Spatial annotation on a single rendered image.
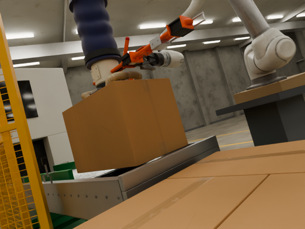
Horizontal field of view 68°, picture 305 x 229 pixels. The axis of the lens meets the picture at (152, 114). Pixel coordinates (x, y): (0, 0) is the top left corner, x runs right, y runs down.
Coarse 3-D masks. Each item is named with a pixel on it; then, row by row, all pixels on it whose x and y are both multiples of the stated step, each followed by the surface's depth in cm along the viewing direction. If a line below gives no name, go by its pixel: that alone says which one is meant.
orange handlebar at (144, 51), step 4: (184, 20) 92; (188, 20) 92; (192, 20) 94; (160, 36) 102; (164, 36) 101; (168, 36) 104; (148, 44) 108; (140, 48) 112; (144, 48) 110; (148, 48) 109; (136, 52) 115; (140, 52) 113; (144, 52) 112; (148, 52) 113; (136, 56) 116; (140, 56) 119; (120, 64) 125; (116, 68) 128; (124, 68) 130; (112, 72) 132
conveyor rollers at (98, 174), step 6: (162, 156) 157; (120, 168) 154; (126, 168) 146; (132, 168) 139; (78, 174) 189; (84, 174) 182; (90, 174) 167; (96, 174) 160; (102, 174) 153; (108, 174) 146; (114, 174) 138; (120, 174) 131
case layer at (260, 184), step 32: (224, 160) 92; (256, 160) 78; (288, 160) 68; (160, 192) 73; (192, 192) 64; (224, 192) 57; (256, 192) 51; (288, 192) 47; (96, 224) 60; (128, 224) 54; (160, 224) 49; (192, 224) 45; (224, 224) 41; (256, 224) 38; (288, 224) 36
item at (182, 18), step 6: (180, 18) 92; (186, 18) 94; (174, 24) 96; (180, 24) 94; (186, 24) 93; (192, 24) 96; (168, 30) 97; (174, 30) 96; (180, 30) 94; (186, 30) 96; (174, 36) 99; (180, 36) 101
